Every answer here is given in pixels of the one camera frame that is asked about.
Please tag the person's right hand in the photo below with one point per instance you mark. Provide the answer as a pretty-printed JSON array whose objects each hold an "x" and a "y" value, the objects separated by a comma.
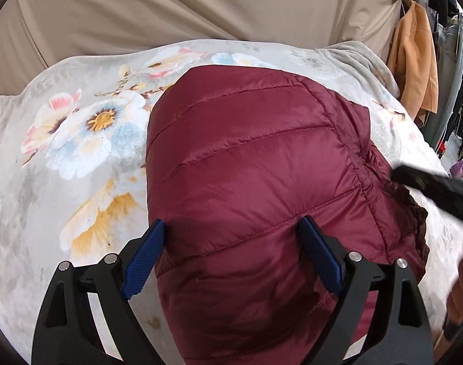
[{"x": 453, "y": 323}]

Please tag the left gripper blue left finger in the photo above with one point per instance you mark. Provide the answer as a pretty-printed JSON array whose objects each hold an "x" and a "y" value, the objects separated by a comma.
[{"x": 119, "y": 277}]

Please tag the orange hanging garment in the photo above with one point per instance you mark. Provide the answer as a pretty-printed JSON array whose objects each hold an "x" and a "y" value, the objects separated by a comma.
[{"x": 412, "y": 61}]

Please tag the beige curtain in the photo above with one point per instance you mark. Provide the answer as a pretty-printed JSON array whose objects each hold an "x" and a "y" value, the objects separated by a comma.
[{"x": 35, "y": 34}]

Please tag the grey hanging garment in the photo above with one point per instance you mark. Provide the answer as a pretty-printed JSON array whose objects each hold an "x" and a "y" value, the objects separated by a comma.
[{"x": 449, "y": 55}]

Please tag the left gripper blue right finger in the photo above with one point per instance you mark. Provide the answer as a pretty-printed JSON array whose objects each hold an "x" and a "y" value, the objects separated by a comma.
[{"x": 346, "y": 275}]

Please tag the maroon puffer jacket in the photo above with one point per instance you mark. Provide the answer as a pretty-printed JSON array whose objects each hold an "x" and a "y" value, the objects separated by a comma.
[{"x": 235, "y": 157}]

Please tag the white floral blanket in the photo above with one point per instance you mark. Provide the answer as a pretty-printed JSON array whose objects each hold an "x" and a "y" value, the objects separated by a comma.
[{"x": 72, "y": 151}]

